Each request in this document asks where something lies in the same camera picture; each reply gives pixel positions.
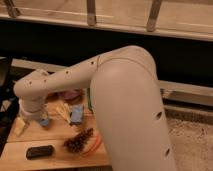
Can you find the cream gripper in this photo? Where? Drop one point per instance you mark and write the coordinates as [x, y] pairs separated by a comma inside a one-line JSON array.
[[19, 127]]

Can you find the black eraser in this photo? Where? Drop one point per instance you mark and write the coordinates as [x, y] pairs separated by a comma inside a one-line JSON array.
[[39, 151]]

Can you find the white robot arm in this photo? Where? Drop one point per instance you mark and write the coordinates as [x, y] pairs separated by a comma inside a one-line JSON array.
[[126, 101]]

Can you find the blue cup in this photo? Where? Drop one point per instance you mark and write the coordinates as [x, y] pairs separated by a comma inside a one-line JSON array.
[[44, 120]]

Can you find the purple bowl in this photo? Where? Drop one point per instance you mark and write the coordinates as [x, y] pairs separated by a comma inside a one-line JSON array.
[[70, 94]]

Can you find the blue sponge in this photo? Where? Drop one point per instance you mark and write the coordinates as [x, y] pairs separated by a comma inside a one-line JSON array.
[[77, 114]]

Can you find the dark red grapes bunch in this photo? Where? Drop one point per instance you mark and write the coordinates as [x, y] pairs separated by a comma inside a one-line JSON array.
[[77, 143]]

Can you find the green plastic tray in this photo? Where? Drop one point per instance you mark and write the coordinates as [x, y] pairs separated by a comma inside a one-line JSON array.
[[89, 100]]

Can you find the orange carrot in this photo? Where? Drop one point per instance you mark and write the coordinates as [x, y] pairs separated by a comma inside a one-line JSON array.
[[93, 146]]

